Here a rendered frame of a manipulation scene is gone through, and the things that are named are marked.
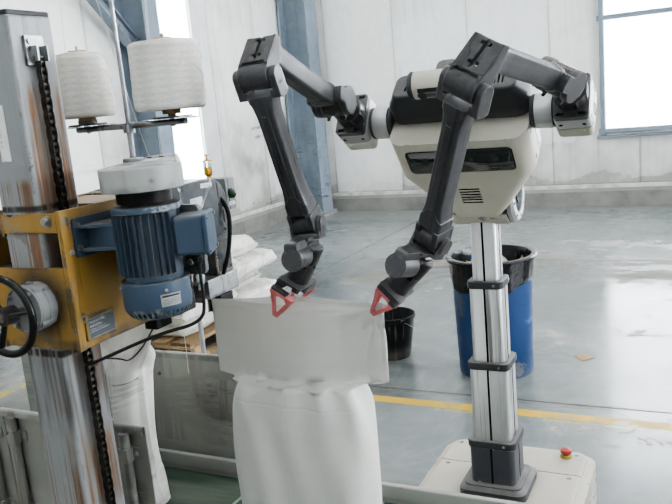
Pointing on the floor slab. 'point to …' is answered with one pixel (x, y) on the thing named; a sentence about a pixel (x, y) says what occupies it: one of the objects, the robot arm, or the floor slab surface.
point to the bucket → (399, 332)
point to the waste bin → (519, 320)
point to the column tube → (19, 98)
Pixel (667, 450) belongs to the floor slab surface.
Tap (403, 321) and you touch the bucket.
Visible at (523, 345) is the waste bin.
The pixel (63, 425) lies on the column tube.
